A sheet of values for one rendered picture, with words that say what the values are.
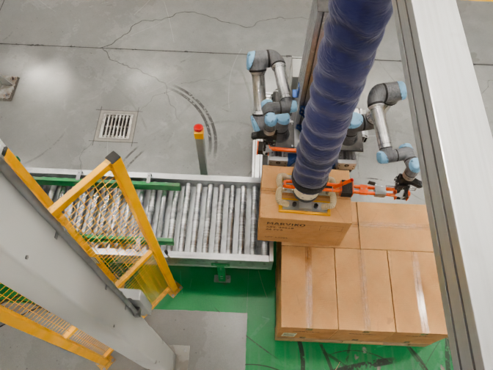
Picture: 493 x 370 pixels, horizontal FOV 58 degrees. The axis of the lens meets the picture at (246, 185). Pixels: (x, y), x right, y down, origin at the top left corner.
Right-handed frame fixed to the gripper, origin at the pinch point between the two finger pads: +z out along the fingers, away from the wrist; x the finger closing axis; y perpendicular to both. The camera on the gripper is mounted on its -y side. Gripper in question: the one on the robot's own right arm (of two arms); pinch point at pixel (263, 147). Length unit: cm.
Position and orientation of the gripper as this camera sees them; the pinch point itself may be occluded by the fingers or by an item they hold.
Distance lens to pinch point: 299.1
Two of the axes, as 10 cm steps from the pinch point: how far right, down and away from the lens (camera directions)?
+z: -0.3, 4.6, 8.9
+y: 10.0, 0.9, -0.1
